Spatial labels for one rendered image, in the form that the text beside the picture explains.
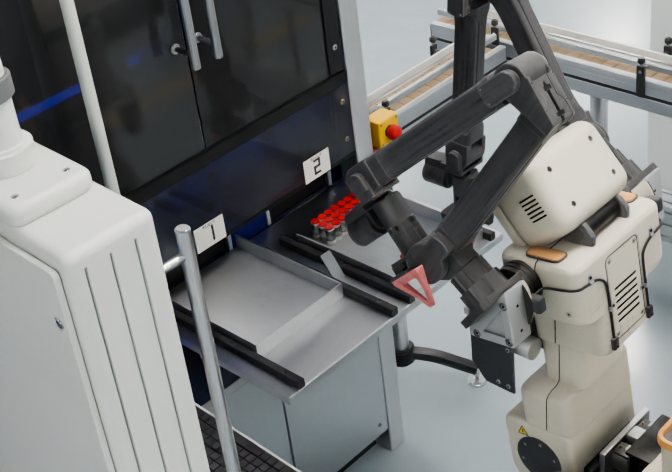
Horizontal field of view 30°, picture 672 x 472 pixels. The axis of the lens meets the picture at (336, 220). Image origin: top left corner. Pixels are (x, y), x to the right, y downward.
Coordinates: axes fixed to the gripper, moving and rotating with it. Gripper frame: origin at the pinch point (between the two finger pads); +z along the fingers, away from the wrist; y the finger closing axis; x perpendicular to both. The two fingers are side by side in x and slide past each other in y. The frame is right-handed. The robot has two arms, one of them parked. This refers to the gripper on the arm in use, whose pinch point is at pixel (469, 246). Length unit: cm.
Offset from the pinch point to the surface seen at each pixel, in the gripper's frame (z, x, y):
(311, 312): 0.4, 37.9, 12.8
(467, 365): 83, -42, 37
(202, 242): -11, 43, 39
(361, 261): -1.3, 19.5, 14.7
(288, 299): 2.1, 36.1, 21.8
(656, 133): 53, -143, 36
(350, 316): 2.0, 32.5, 6.6
